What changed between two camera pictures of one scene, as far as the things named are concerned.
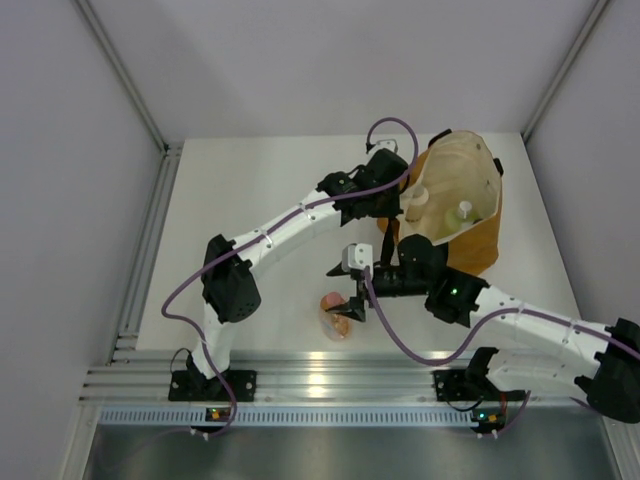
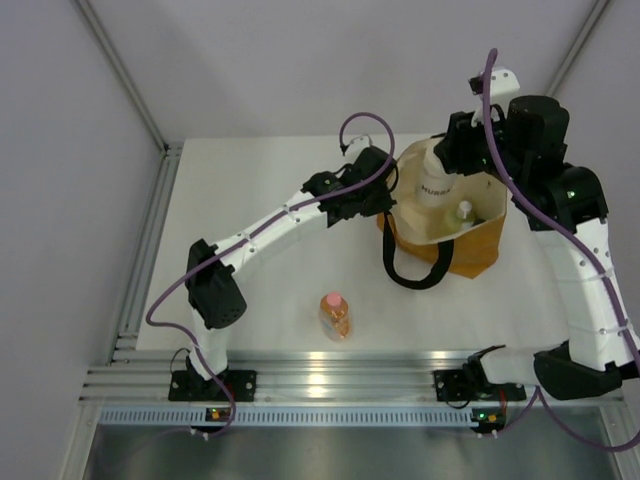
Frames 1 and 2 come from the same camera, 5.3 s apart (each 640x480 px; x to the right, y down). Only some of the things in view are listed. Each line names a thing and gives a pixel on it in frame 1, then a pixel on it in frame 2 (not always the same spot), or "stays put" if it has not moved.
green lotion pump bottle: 457,219 stays put
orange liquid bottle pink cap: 336,326 stays put
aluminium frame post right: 596,14 stays put
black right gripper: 355,307 → 453,149
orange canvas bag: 453,195 stays put
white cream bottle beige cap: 419,199 → 435,186
